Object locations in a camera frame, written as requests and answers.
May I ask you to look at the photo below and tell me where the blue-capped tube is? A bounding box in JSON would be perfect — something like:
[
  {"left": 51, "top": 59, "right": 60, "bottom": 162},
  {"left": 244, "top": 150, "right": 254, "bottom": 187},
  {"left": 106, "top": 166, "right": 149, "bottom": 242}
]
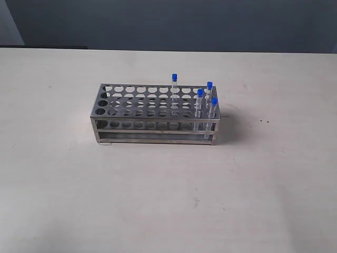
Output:
[
  {"left": 204, "top": 98, "right": 219, "bottom": 138},
  {"left": 171, "top": 73, "right": 179, "bottom": 116},
  {"left": 195, "top": 89, "right": 203, "bottom": 119},
  {"left": 205, "top": 81, "right": 213, "bottom": 116}
]

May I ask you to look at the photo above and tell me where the stainless steel test tube rack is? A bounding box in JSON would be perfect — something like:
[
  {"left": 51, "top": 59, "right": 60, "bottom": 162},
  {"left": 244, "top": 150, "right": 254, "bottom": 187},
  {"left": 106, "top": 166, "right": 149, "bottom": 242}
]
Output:
[{"left": 90, "top": 84, "right": 221, "bottom": 145}]

